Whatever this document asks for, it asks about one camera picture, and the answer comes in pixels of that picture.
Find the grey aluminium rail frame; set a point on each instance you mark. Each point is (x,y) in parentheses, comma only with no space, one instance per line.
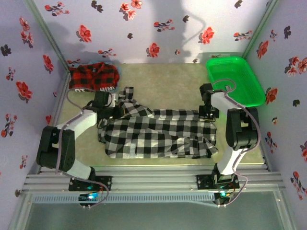
(153,179)

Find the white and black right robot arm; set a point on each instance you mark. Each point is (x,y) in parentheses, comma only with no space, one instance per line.
(242,129)

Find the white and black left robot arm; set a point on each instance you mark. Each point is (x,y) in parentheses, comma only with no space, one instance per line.
(55,148)

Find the grey aluminium corner post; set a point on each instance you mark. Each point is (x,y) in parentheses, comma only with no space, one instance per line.
(48,36)
(254,36)

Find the small label sticker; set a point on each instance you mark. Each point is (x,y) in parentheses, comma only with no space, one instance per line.
(227,86)

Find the red black plaid shirt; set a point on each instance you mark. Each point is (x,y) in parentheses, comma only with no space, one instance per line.
(93,76)

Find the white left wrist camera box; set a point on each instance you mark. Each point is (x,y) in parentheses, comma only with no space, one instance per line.
(113,100)

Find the green plastic basket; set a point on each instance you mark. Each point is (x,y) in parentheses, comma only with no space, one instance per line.
(239,76)

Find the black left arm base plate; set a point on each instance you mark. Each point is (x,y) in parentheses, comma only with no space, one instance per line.
(105,183)

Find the black white plaid shirt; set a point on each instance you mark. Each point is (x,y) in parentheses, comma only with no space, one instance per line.
(156,134)

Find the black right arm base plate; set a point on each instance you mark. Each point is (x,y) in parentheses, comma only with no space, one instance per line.
(204,182)

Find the small circuit board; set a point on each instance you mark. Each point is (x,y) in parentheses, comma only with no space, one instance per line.
(90,197)

